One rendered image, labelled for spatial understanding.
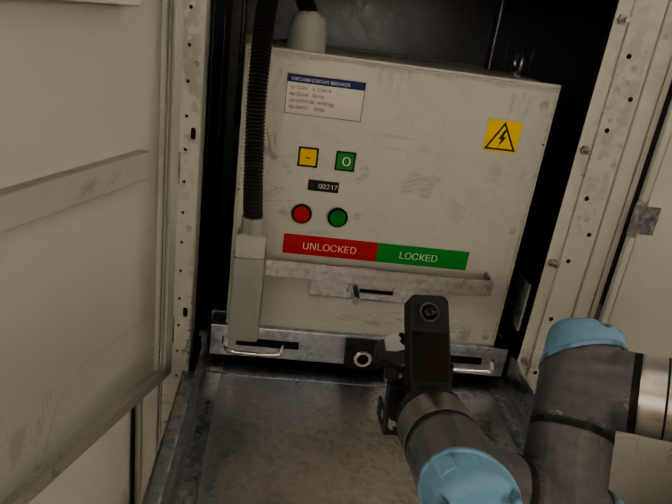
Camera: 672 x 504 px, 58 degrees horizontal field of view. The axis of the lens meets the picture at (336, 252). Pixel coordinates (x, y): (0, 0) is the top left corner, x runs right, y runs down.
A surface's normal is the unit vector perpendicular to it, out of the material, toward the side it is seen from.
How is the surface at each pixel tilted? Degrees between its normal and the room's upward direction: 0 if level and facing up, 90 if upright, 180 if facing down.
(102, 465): 90
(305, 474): 0
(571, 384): 46
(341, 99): 90
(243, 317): 90
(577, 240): 90
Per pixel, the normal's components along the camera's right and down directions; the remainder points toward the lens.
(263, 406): 0.13, -0.92
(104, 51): 0.94, 0.23
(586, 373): -0.33, -0.45
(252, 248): 0.11, -0.12
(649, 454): 0.06, 0.38
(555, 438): -0.49, -0.52
